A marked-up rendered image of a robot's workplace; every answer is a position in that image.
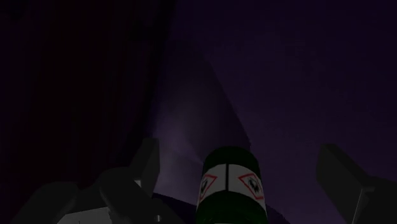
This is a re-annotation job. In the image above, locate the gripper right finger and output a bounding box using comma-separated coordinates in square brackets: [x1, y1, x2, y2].
[316, 143, 397, 224]

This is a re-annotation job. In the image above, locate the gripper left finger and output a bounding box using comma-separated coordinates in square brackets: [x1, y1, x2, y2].
[12, 137, 184, 224]

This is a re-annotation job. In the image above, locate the dark green bottle white label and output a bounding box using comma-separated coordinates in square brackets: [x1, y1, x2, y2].
[195, 146, 269, 224]

